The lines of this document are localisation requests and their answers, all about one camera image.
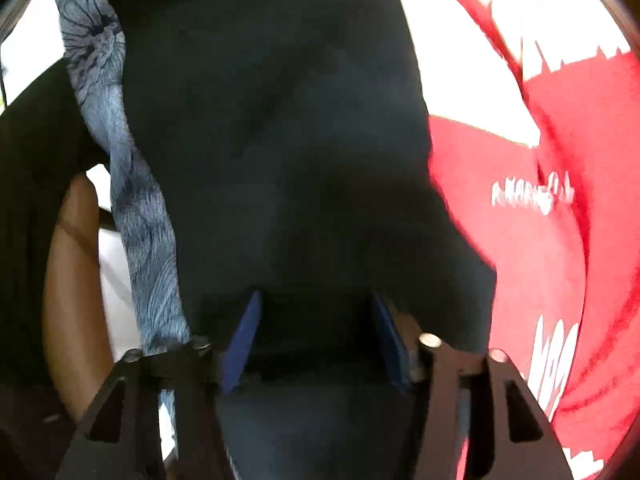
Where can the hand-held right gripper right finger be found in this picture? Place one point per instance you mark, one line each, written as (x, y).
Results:
(390, 345)

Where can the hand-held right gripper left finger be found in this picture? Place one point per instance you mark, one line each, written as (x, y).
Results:
(245, 340)

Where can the black pants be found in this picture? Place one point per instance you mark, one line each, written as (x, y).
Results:
(275, 135)

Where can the red printed blanket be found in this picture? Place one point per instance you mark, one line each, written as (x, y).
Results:
(500, 260)

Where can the blue-grey floral cloth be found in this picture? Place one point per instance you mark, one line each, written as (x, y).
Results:
(145, 240)

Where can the person's dark clothing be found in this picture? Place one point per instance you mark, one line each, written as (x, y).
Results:
(25, 185)

